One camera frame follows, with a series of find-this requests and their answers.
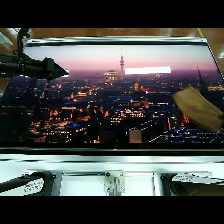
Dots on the tan shirt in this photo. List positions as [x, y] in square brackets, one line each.
[200, 108]

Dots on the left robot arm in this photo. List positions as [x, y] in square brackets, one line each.
[30, 68]

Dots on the silver frame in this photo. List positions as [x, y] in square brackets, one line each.
[110, 165]

